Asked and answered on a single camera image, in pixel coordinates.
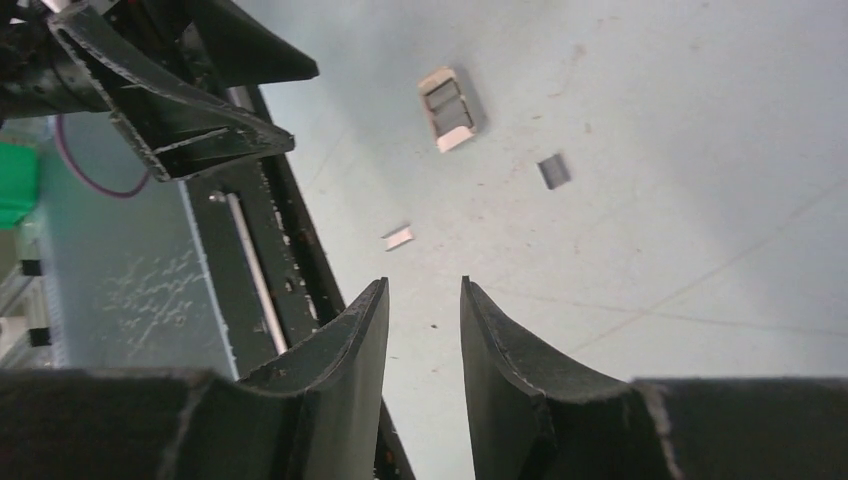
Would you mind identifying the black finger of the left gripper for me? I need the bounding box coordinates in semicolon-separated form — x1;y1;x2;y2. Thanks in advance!
185;0;320;87

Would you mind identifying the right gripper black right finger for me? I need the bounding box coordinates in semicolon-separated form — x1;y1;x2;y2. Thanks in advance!
460;278;847;479

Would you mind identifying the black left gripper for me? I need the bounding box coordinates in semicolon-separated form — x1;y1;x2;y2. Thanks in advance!
1;1;295;182

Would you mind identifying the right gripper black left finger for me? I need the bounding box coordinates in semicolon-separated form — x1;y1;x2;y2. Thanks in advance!
1;279;389;479

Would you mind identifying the metal staple strip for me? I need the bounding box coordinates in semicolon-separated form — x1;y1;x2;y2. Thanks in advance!
381;224;415;252
537;153;571;190

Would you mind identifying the staple box tray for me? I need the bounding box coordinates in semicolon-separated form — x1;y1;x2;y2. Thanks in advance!
417;66;477;153

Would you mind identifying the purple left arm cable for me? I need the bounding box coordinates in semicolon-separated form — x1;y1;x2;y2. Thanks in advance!
54;113;152;200

